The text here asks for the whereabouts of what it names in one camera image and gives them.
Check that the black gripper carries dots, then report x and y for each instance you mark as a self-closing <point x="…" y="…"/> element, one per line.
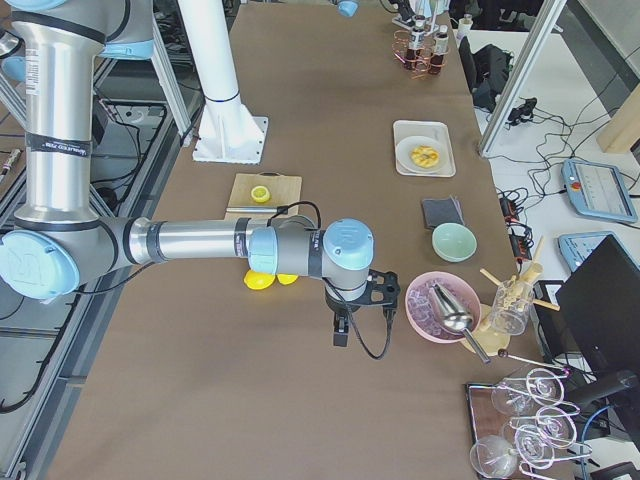
<point x="336" y="305"/>

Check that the tea bottle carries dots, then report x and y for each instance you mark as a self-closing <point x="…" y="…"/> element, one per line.
<point x="415" y="43"/>
<point x="439" y="50"/>

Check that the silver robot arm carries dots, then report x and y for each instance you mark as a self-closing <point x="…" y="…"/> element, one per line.
<point x="60" y="243"/>

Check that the cream serving tray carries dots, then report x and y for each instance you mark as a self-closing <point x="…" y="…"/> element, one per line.
<point x="436" y="130"/>

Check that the yellow lemon upper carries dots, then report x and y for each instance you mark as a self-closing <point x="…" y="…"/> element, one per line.
<point x="286" y="279"/>

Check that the yellow lemon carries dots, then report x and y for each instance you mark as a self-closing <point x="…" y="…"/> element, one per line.
<point x="286" y="279"/>
<point x="257" y="281"/>

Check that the pink bowl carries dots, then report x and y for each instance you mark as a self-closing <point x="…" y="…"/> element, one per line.
<point x="460" y="289"/>

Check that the clear ice cubes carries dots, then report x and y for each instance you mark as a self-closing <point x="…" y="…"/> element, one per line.
<point x="421" y="315"/>

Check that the yellow lemon lower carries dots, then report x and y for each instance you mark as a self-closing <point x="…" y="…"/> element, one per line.
<point x="257" y="281"/>

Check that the steel ice scoop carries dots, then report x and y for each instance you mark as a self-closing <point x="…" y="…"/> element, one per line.
<point x="455" y="318"/>

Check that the mint green bowl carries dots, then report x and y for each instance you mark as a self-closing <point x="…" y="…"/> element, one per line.
<point x="454" y="242"/>

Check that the wooden cutting board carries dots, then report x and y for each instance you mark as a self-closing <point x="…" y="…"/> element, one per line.
<point x="284" y="189"/>

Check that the grey folded cloth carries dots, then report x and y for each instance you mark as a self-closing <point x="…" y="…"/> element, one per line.
<point x="441" y="211"/>

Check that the half lemon slice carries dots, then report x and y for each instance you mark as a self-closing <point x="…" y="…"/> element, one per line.
<point x="260" y="194"/>

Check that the steel muddler bar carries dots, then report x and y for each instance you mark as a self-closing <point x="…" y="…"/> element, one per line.
<point x="255" y="210"/>

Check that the wooden cup stand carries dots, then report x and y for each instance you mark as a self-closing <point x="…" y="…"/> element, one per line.
<point x="492" y="340"/>

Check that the clear glass cup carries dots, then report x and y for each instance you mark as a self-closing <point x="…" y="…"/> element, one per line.
<point x="510" y="310"/>

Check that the white round plate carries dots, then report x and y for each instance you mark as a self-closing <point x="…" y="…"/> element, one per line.
<point x="406" y="145"/>

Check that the wine glass rack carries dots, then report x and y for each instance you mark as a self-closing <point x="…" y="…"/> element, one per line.
<point x="523" y="425"/>

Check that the teach pendant lower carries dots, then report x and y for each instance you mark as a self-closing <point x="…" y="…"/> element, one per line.
<point x="576" y="247"/>

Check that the teach pendant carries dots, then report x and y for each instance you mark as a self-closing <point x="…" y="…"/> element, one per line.
<point x="576" y="247"/>
<point x="598" y="191"/>

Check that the black monitor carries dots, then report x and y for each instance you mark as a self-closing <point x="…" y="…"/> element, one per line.
<point x="600" y="305"/>

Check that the teach pendant upper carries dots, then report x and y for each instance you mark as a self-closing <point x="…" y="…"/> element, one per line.
<point x="598" y="191"/>

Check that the braided ring bread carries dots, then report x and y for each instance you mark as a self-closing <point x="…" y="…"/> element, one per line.
<point x="425" y="156"/>

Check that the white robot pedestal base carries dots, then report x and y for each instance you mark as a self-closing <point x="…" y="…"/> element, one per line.
<point x="228" y="132"/>

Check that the copper wire bottle rack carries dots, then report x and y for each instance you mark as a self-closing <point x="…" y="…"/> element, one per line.
<point x="417" y="64"/>

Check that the aluminium frame post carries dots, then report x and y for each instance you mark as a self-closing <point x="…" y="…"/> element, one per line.
<point x="525" y="61"/>

